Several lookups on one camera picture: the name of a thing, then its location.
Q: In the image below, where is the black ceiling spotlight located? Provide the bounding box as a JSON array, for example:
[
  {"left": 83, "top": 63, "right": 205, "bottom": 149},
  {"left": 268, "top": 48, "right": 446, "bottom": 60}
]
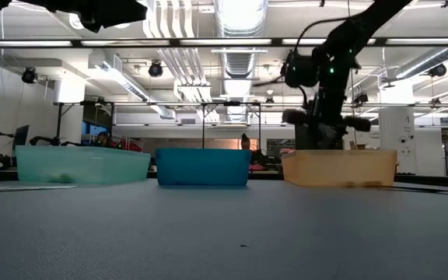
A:
[
  {"left": 428, "top": 62, "right": 448, "bottom": 78},
  {"left": 148, "top": 60, "right": 164, "bottom": 78},
  {"left": 352, "top": 91, "right": 369, "bottom": 107},
  {"left": 20, "top": 66, "right": 38, "bottom": 85}
]

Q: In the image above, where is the orange plastic bin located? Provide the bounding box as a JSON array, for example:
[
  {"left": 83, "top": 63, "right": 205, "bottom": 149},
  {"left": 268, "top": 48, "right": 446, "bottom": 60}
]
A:
[{"left": 281, "top": 149, "right": 398, "bottom": 188}]

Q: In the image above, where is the white square pillar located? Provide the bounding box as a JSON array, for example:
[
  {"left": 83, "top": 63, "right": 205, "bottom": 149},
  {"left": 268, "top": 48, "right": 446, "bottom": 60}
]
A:
[{"left": 378, "top": 107, "right": 418, "bottom": 175}]

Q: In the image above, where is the black bar with light strips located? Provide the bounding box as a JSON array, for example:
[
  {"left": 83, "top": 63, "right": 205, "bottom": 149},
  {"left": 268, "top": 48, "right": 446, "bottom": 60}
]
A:
[{"left": 0, "top": 37, "right": 448, "bottom": 49}]

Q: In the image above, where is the blue plastic bin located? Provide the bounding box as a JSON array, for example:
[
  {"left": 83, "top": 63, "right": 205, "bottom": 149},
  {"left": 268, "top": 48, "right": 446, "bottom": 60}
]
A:
[{"left": 156, "top": 147, "right": 252, "bottom": 187}]

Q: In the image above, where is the light green plastic bin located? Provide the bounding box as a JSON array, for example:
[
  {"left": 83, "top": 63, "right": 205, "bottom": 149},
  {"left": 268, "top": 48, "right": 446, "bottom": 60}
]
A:
[{"left": 15, "top": 144, "right": 152, "bottom": 184}]

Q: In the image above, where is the small dark monitor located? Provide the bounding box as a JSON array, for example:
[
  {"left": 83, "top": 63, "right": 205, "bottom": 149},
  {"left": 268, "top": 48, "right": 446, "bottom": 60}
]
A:
[{"left": 13, "top": 124, "right": 30, "bottom": 147}]

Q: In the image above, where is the white rectangular air duct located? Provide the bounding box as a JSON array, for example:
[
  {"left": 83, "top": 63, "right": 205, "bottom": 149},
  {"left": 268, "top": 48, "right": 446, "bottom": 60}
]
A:
[{"left": 87, "top": 52, "right": 177, "bottom": 120}]

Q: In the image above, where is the slanted silver air duct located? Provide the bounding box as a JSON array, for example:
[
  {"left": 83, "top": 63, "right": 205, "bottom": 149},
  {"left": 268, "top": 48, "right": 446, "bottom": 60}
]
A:
[{"left": 394, "top": 46, "right": 448, "bottom": 80}]

